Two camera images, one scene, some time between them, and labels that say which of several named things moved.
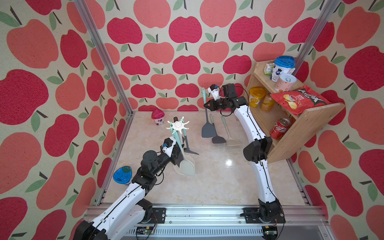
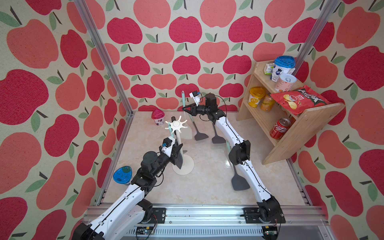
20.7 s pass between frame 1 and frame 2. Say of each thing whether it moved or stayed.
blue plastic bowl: stayed
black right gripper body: moved
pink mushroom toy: stayed
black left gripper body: stayed
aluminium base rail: stayed
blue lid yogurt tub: stayed
